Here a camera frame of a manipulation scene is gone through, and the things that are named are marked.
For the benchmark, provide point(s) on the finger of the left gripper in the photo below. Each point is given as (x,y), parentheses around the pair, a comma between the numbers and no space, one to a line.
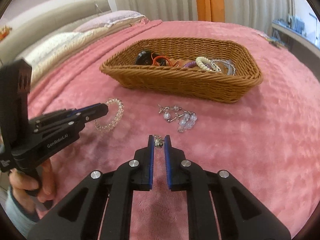
(96,112)
(84,109)

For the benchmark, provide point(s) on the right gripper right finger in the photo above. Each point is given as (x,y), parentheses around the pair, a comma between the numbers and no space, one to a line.
(219,206)

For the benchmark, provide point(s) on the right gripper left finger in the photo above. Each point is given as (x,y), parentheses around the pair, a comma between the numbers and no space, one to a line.
(99,207)

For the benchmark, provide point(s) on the small silver jewelry piece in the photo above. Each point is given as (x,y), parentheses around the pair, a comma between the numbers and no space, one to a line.
(158,141)

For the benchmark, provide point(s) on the grey sleeve forearm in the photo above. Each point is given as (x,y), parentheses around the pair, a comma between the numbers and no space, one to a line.
(22,220)

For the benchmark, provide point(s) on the left hand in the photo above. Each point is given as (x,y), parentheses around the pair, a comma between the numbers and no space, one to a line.
(21,182)

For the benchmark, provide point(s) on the cream dotted pillow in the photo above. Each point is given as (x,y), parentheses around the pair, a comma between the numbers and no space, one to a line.
(48,54)

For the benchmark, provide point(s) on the pink bed blanket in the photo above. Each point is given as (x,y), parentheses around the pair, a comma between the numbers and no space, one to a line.
(268,140)

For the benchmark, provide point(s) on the purple pillow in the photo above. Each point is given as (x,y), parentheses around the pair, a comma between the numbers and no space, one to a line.
(110,19)

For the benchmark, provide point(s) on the beige headboard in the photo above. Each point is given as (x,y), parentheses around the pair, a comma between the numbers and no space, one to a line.
(30,32)

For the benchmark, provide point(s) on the brown wicker basket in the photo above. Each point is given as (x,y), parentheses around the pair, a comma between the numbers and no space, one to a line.
(190,82)

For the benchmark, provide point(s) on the orange curtain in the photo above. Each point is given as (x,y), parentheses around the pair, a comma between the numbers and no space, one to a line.
(211,10)

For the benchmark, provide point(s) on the items on bed corner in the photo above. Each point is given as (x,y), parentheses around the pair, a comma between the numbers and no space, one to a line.
(273,41)

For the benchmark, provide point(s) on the grey wall desk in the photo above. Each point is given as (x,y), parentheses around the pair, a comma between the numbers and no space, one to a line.
(306,51)

